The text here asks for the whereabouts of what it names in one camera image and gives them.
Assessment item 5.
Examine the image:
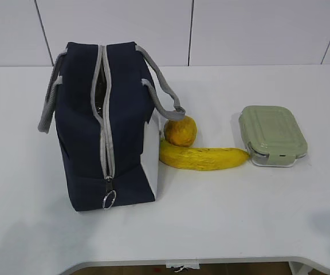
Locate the yellow orange round fruit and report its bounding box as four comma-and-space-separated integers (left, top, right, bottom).
164, 116, 197, 147

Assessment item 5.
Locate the yellow banana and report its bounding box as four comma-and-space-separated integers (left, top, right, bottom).
159, 132, 250, 171

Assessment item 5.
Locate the navy insulated lunch bag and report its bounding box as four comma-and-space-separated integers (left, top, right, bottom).
38, 42, 186, 212

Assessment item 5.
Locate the green lid glass container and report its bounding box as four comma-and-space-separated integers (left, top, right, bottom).
238, 105, 308, 167

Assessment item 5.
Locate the white torn tape piece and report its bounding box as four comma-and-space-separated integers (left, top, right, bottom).
166, 260, 201, 273

